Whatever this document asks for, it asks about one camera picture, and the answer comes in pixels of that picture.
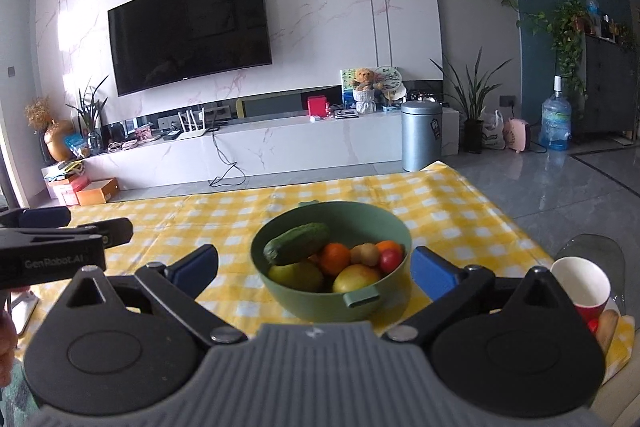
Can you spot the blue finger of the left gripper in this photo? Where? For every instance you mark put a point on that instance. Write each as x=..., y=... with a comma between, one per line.
x=47, y=217
x=107, y=231

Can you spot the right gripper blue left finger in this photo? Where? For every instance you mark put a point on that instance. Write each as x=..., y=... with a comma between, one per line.
x=175, y=288

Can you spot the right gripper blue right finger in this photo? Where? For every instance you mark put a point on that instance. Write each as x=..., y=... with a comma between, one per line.
x=456, y=294

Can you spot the red cherry tomato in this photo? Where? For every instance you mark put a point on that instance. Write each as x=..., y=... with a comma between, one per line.
x=389, y=260

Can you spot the orange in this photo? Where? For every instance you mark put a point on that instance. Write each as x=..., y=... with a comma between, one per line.
x=389, y=245
x=334, y=258

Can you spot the brown longan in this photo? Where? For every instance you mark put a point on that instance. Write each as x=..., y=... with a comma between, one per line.
x=365, y=254

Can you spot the yellow red apple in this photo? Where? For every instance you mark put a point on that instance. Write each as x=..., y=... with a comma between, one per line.
x=355, y=277

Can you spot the green cucumber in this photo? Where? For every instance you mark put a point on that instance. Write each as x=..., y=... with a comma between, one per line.
x=297, y=244

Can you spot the green pear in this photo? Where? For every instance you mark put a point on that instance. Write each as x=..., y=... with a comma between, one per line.
x=301, y=276

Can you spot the person's left hand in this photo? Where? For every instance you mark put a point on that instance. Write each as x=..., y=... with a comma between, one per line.
x=8, y=342

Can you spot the red pink box stack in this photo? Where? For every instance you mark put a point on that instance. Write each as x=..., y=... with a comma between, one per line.
x=65, y=190

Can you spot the orange cardboard box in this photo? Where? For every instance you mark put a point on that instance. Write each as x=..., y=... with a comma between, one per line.
x=98, y=192

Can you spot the white phone stand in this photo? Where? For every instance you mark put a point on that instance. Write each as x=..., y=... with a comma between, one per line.
x=22, y=306

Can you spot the golden round vase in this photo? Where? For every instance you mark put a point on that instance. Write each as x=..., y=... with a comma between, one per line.
x=54, y=139

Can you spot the potted plant on cabinet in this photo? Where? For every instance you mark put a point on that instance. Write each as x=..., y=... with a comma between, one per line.
x=89, y=110

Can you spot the green colander bowl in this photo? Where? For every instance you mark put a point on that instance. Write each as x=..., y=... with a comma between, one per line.
x=351, y=224

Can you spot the white wifi router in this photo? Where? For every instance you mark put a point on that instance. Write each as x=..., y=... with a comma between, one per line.
x=193, y=124

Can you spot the white marble tv cabinet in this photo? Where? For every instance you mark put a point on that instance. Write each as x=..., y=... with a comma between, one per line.
x=254, y=148

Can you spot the red paper cup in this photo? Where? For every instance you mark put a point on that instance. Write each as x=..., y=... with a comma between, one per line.
x=585, y=283

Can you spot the grey metal trash bin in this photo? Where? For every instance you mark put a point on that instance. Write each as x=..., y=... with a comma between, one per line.
x=421, y=134

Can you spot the white plastic bag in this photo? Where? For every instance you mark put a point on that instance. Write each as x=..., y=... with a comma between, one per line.
x=493, y=131

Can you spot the pink small heater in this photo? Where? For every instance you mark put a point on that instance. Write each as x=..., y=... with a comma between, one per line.
x=516, y=134

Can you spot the potted plant by bin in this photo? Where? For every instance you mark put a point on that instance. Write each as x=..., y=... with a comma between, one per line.
x=471, y=88

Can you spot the round paper fan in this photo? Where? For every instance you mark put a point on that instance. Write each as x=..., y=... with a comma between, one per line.
x=388, y=81

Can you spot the blue water jug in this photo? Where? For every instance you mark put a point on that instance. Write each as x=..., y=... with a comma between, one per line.
x=556, y=119

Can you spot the red box on cabinet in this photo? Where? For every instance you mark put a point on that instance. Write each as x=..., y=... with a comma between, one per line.
x=318, y=106

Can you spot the teddy bear toy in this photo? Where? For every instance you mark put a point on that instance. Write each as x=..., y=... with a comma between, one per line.
x=364, y=86

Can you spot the dark grey sideboard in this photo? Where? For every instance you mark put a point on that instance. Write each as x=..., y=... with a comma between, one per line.
x=610, y=78

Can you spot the hanging ivy plant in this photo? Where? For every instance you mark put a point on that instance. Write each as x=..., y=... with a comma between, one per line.
x=567, y=26

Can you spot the black wall television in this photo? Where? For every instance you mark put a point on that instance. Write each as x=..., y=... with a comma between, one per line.
x=159, y=42

